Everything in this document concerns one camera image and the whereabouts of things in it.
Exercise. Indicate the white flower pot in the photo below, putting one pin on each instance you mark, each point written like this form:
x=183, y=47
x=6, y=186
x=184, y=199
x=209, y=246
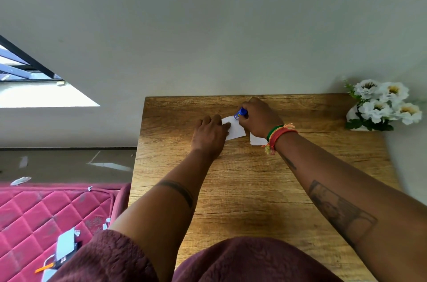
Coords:
x=352, y=113

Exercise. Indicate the white paper piece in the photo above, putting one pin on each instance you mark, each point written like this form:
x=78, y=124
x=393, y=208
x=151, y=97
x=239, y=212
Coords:
x=256, y=141
x=236, y=130

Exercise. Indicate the white crumpled floor scrap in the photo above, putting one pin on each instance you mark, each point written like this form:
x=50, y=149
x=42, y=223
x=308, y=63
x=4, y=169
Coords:
x=20, y=180

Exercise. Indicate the person's left hand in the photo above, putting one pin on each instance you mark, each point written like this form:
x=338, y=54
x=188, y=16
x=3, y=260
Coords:
x=208, y=138

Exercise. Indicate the maroon fleece garment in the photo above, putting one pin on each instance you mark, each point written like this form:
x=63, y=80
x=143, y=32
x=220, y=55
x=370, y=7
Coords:
x=253, y=261

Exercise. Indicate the person's right forearm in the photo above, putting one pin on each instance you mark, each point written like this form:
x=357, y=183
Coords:
x=350, y=198

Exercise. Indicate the person's left forearm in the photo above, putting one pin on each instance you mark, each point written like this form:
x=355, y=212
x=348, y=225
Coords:
x=166, y=208

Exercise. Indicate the black device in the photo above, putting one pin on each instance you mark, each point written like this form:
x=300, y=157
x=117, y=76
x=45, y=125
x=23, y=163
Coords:
x=65, y=259

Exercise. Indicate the person's right hand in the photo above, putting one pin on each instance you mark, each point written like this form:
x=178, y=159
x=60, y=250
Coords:
x=260, y=118

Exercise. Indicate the pink quilted mattress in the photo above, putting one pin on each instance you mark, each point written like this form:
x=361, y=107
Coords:
x=33, y=218

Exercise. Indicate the blue glue stick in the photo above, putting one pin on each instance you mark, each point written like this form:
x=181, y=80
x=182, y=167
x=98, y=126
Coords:
x=241, y=112

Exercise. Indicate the white artificial flowers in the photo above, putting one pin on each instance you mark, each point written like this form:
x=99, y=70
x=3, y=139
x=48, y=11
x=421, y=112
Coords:
x=377, y=110

